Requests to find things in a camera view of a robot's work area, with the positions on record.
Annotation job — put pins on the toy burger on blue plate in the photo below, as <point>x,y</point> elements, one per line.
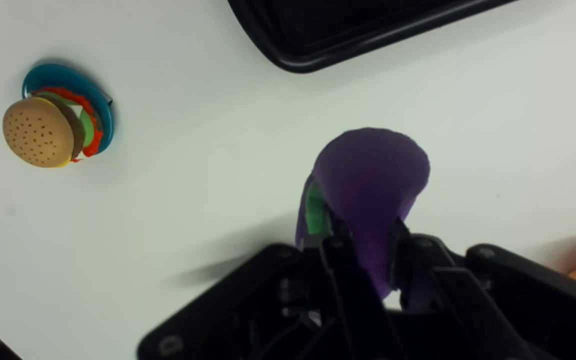
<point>63,117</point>

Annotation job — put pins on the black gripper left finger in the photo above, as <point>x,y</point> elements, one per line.
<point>283,305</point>

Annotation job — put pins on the purple plush eggplant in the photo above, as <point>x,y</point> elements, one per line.
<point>366,178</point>

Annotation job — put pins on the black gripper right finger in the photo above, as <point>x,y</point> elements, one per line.
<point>503,306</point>

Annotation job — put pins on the black rectangular tray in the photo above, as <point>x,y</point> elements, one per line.
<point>311,35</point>

